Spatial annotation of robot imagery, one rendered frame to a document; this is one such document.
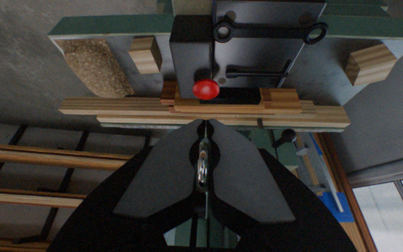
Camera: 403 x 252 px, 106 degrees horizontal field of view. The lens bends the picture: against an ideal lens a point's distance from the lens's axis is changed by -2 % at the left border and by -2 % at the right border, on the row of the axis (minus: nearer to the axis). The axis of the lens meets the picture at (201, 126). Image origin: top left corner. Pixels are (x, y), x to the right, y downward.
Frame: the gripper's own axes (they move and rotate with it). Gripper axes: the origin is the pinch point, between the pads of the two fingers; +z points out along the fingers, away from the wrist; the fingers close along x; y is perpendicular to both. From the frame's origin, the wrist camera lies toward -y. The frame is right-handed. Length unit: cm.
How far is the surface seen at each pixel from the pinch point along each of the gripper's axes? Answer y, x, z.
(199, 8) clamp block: -8.1, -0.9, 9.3
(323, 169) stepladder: 63, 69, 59
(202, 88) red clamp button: -0.7, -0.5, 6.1
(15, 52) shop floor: 6, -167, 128
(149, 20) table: -7.7, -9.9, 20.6
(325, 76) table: 1.4, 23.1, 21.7
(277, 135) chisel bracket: 9.9, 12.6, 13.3
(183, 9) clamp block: -8.0, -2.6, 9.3
